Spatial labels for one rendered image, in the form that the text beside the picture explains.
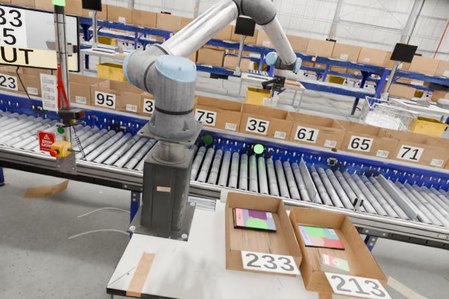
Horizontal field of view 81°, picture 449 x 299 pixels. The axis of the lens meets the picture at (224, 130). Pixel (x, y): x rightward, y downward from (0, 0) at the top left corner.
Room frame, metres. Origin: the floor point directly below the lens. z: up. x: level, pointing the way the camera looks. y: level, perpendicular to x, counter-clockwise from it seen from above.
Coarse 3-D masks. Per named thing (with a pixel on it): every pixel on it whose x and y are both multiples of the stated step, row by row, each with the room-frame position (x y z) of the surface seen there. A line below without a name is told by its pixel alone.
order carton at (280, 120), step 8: (248, 104) 2.20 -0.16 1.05; (248, 112) 2.20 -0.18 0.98; (256, 112) 2.19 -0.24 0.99; (264, 112) 2.19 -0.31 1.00; (272, 112) 2.19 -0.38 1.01; (280, 112) 2.19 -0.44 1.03; (288, 112) 2.16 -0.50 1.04; (272, 120) 1.90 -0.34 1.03; (280, 120) 1.90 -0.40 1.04; (288, 120) 2.08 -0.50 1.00; (240, 128) 1.91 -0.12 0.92; (272, 128) 1.90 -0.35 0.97; (280, 128) 1.90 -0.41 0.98; (288, 128) 1.90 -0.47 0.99; (264, 136) 1.90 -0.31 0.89; (272, 136) 1.90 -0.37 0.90; (288, 136) 1.90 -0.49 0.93
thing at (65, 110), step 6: (66, 108) 1.31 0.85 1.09; (72, 108) 1.31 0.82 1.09; (78, 108) 1.33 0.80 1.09; (60, 114) 1.28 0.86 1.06; (66, 114) 1.28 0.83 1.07; (72, 114) 1.28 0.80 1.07; (78, 114) 1.28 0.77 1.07; (84, 114) 1.33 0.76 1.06; (66, 120) 1.29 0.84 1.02; (72, 120) 1.30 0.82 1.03; (66, 126) 1.29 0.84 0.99
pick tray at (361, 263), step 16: (304, 208) 1.11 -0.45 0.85; (304, 224) 1.10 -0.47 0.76; (320, 224) 1.11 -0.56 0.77; (336, 224) 1.12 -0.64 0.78; (352, 224) 1.04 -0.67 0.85; (352, 240) 1.00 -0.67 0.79; (304, 256) 0.82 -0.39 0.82; (320, 256) 0.90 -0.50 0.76; (336, 256) 0.92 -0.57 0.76; (352, 256) 0.94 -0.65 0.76; (368, 256) 0.87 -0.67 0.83; (304, 272) 0.78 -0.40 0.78; (320, 272) 0.73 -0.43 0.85; (352, 272) 0.85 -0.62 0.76; (368, 272) 0.84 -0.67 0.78; (320, 288) 0.73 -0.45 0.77
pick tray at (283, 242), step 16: (224, 208) 1.13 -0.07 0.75; (256, 208) 1.15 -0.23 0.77; (272, 208) 1.16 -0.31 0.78; (288, 224) 0.99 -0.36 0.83; (240, 240) 0.92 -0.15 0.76; (256, 240) 0.93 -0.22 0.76; (272, 240) 0.95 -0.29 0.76; (288, 240) 0.94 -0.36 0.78; (240, 256) 0.77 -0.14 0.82; (256, 272) 0.77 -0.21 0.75; (272, 272) 0.78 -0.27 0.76
